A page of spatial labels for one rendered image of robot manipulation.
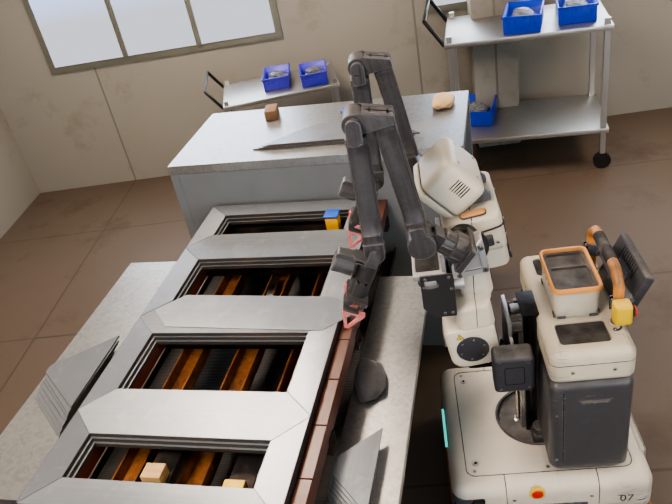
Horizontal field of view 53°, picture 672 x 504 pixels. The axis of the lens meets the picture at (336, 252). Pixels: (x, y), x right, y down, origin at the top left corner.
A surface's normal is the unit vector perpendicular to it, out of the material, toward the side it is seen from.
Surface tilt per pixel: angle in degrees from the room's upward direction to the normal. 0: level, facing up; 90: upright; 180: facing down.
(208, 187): 90
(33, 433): 0
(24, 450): 0
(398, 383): 0
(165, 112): 90
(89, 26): 90
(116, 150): 90
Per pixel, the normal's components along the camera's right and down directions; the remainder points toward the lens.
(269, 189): -0.19, 0.56
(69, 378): -0.17, -0.83
